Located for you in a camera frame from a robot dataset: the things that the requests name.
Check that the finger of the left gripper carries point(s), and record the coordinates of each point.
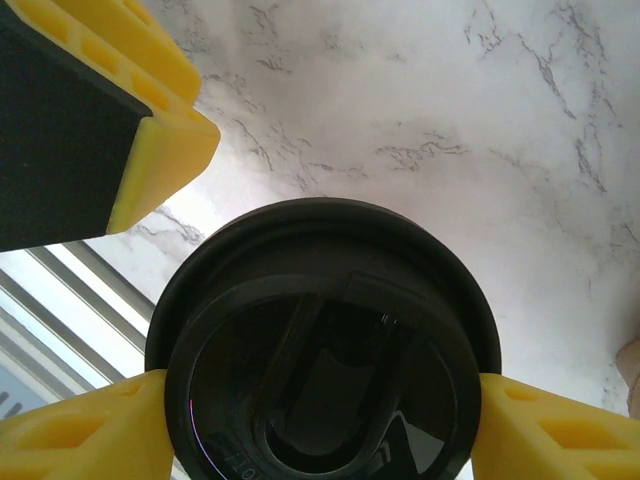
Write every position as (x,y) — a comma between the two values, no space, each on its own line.
(65,130)

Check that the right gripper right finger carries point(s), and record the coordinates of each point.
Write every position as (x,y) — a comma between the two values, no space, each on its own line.
(560,440)

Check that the black coffee cup lid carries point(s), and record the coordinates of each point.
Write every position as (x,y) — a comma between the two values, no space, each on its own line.
(325,350)

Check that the aluminium front rail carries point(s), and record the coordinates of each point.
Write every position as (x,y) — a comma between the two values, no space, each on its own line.
(75,310)

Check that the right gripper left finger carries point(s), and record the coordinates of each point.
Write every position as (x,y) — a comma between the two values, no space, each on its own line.
(75,435)

